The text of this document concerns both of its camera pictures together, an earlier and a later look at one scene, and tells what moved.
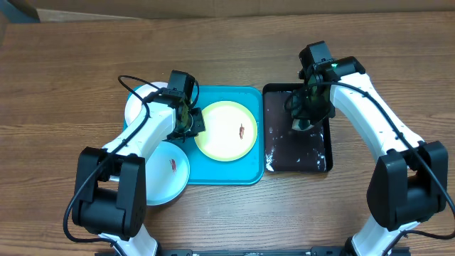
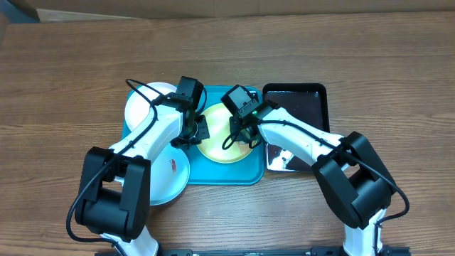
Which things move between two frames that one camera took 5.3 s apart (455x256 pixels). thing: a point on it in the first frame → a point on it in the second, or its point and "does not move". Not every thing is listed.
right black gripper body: x=312 y=107 → x=237 y=134
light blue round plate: x=167 y=171 does not move
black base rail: x=325 y=251 does not move
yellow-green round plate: x=230 y=131 does not move
